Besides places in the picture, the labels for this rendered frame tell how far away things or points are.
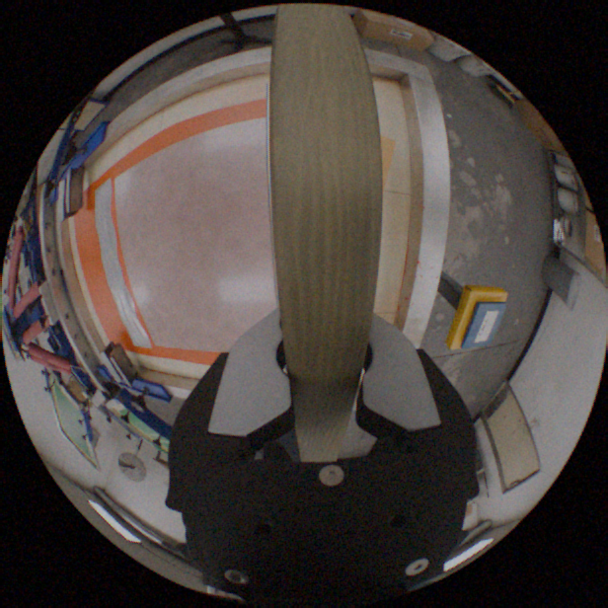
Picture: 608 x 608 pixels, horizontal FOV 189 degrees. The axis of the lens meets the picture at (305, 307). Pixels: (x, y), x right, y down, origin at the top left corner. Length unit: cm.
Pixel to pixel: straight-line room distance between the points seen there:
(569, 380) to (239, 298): 348
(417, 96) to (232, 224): 28
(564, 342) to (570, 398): 80
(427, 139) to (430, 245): 13
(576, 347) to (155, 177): 353
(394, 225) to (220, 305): 26
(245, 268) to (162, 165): 20
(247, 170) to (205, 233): 9
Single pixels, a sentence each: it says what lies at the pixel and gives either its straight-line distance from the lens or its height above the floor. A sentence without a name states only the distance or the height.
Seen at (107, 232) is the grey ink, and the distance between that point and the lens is 42.
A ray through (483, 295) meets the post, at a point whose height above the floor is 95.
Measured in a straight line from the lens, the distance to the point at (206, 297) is 31.
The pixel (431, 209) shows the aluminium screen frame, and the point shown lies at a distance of 25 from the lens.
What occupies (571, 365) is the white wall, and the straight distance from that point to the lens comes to 337.
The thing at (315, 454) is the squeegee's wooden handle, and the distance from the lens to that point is 15.
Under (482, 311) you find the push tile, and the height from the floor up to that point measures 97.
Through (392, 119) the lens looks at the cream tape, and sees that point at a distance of 29.
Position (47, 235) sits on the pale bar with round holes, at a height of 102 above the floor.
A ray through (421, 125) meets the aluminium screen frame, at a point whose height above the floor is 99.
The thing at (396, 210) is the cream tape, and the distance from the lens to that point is 26.
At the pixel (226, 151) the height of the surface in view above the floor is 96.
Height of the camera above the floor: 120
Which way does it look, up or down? 59 degrees down
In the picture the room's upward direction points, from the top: 177 degrees counter-clockwise
